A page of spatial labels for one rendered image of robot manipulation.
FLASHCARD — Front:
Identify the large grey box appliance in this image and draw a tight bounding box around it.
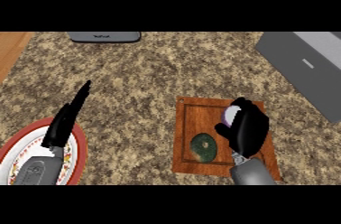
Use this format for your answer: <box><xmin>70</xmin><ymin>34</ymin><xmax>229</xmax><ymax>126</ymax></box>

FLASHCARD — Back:
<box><xmin>254</xmin><ymin>32</ymin><xmax>341</xmax><ymax>124</ymax></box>

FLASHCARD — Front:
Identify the dark grey flat appliance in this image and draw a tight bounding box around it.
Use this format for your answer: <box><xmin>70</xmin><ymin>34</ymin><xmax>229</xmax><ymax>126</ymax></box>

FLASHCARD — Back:
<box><xmin>67</xmin><ymin>32</ymin><xmax>144</xmax><ymax>44</ymax></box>

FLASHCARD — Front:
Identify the purple-rimmed can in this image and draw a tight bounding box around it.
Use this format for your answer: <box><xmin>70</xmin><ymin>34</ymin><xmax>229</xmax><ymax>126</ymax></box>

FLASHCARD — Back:
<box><xmin>222</xmin><ymin>105</ymin><xmax>242</xmax><ymax>128</ymax></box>

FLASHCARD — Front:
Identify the brown wooden cutting board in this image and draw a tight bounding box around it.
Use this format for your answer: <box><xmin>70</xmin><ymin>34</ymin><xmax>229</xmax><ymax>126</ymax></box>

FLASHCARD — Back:
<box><xmin>172</xmin><ymin>96</ymin><xmax>284</xmax><ymax>182</ymax></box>

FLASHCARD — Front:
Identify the red-rimmed white plate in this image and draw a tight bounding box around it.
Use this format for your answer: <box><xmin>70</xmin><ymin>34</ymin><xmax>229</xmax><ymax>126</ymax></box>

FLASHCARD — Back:
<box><xmin>0</xmin><ymin>117</ymin><xmax>89</xmax><ymax>186</ymax></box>

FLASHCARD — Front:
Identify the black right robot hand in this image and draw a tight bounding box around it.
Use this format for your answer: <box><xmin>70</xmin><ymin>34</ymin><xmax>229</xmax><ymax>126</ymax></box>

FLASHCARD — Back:
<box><xmin>214</xmin><ymin>97</ymin><xmax>270</xmax><ymax>159</ymax></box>

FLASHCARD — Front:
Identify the green avocado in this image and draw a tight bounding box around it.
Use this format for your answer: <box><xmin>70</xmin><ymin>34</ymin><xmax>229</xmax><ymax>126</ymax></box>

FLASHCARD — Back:
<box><xmin>189</xmin><ymin>132</ymin><xmax>219</xmax><ymax>163</ymax></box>

